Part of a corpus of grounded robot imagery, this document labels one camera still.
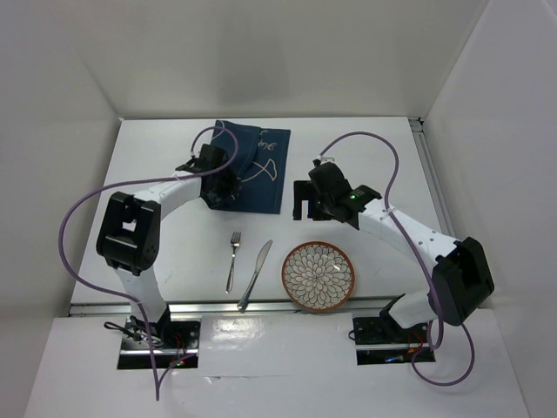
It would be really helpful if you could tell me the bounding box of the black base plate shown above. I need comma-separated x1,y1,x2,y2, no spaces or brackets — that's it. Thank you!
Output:
117,319,201,370
348,317,436,366

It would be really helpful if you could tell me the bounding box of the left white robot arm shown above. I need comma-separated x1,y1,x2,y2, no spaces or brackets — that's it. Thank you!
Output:
97,145,240,347

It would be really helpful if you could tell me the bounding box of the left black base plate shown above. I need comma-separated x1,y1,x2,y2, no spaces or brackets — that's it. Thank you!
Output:
117,319,201,370

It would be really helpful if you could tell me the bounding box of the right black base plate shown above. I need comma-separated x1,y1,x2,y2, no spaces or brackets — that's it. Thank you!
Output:
348,317,436,366

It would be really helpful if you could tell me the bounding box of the silver table knife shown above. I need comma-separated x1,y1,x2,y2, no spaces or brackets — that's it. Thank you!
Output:
237,239,273,313

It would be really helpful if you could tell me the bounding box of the blue fish placemat cloth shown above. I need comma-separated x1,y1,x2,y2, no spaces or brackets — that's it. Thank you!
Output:
211,120,292,214

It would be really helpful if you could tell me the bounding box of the front aluminium rail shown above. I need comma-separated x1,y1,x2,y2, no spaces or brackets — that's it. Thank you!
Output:
69,296,393,317

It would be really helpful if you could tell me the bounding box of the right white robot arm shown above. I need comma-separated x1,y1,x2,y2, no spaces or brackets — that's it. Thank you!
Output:
292,162,494,341

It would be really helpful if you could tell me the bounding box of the silver fork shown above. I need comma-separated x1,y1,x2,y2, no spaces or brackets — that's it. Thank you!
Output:
225,232,241,293

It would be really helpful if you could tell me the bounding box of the floral patterned ceramic plate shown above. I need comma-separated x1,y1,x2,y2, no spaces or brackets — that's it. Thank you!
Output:
281,241,356,313

